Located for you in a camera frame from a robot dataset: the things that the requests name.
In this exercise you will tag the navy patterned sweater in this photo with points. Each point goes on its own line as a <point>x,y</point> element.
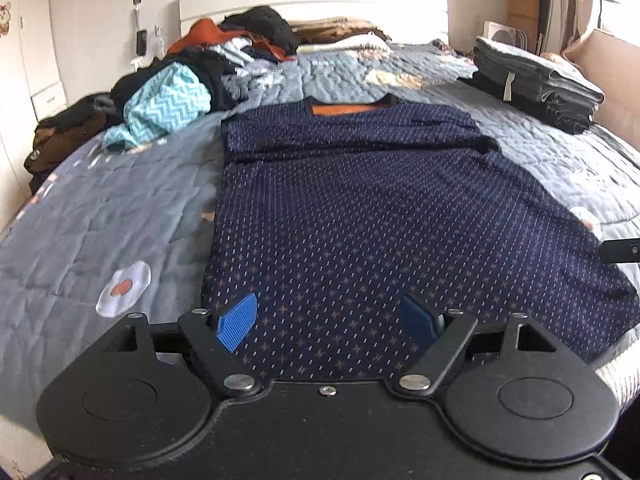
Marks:
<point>375,220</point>

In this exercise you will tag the black crumpled clothes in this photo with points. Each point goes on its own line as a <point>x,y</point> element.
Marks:
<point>210,72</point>

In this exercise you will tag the beige curtain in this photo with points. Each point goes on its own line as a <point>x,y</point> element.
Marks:
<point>575,0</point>

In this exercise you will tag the brown folded blanket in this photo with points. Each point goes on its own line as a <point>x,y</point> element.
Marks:
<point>330,25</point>

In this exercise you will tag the grey-blue crumpled clothes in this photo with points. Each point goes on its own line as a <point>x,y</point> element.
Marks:
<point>255,75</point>

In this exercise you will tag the white headboard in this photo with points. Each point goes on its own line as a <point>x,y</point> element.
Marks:
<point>325,5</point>

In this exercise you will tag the stack of folded grey clothes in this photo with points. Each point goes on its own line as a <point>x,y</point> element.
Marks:
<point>535,85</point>

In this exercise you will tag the brown plush cushion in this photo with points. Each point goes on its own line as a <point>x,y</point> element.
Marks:
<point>557,59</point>

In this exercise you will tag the white mattress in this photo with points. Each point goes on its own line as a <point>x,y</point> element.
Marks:
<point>620,375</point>

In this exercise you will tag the dark brown clothes heap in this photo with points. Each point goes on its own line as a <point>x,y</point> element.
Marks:
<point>65,130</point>

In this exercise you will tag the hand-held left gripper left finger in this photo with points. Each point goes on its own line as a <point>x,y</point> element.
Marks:
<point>237,322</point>

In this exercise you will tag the white wardrobe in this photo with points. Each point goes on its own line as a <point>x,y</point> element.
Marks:
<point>30,60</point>

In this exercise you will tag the teal zigzag cloth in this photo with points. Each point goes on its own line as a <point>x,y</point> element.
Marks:
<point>165,100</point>

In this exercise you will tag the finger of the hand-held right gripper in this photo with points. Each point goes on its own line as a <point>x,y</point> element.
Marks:
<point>620,250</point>

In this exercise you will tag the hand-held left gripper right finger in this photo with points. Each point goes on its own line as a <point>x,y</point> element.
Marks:
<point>417,320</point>

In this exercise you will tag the grey quilted bedspread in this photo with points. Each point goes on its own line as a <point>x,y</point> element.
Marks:
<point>125,210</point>

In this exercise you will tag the white pillow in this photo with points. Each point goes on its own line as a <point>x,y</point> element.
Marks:
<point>355,41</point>

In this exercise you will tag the white box fan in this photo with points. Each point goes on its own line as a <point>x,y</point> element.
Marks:
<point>502,35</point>

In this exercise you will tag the black wall-mounted device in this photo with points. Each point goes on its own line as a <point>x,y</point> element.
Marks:
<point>141,42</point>

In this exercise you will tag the black bundled garment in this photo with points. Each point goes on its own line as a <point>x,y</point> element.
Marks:
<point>262,22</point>

